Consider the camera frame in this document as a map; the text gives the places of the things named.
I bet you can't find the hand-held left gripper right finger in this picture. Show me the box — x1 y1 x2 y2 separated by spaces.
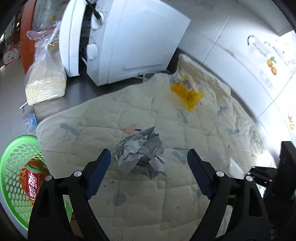
187 149 271 241

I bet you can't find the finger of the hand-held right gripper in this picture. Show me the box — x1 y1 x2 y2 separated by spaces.
246 166 279 186

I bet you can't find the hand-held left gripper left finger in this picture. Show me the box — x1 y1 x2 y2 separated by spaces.
28 148 112 241

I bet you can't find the grey paper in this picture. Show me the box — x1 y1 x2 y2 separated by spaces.
113 127 166 179

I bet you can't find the red drink can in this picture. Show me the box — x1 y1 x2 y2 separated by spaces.
20 162 47 205

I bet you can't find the green plastic basket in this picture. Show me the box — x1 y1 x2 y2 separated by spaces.
0 135 77 231

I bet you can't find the white quilted mat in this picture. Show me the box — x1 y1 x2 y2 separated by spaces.
36 54 278 241

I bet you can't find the yellow plastic wrapper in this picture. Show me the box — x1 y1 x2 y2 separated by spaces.
169 75 204 113

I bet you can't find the blue plastic bag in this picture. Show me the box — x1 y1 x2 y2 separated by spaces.
23 113 38 135

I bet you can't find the clear bag of grains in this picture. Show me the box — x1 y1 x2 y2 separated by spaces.
24 21 67 106

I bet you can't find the white microwave oven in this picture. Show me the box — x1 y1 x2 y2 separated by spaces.
58 0 191 87

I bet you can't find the polka-dot playpen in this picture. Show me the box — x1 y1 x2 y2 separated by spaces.
3 43 23 65

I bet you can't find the wooden door frame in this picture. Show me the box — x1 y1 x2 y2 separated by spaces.
20 0 37 75

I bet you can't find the black power cable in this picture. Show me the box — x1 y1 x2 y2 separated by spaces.
84 0 103 21

